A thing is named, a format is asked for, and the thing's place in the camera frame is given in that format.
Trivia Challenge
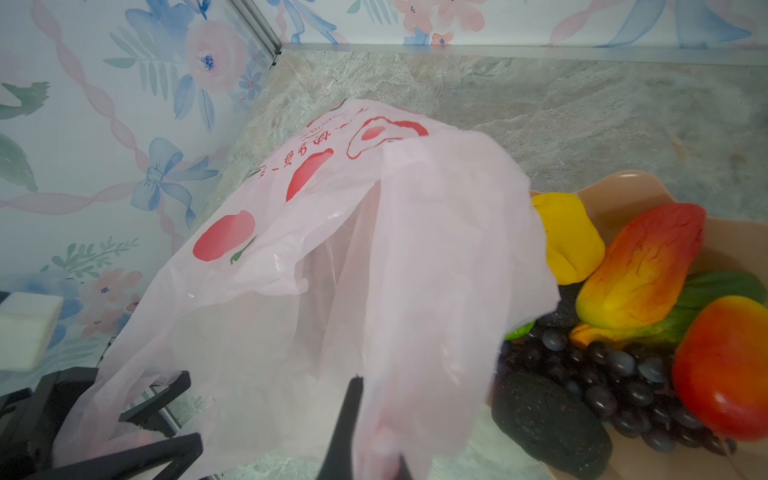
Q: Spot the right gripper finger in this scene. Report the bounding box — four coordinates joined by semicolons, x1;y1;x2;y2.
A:
318;375;414;479

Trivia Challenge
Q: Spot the purple grape bunch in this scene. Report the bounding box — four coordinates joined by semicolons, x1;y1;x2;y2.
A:
499;326;738;456

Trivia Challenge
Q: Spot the left corner aluminium post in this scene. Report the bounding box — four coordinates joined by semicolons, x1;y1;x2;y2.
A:
230;0;282;59

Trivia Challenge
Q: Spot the pink plastic bag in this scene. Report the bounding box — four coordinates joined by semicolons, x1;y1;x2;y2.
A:
53;99;560;479

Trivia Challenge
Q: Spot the dark avocado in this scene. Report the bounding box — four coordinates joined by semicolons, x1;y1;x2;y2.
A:
490;371;613;479

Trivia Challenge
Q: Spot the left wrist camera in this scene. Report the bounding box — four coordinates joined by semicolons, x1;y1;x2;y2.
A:
1;292;64;372

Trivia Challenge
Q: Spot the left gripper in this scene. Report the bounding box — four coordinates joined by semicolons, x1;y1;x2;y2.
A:
1;367;203;479

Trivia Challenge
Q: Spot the red yellow mango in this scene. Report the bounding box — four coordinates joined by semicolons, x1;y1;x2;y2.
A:
575;203;707;329

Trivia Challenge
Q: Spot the yellow bell pepper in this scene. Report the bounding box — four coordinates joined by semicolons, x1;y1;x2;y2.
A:
532;192;606;286

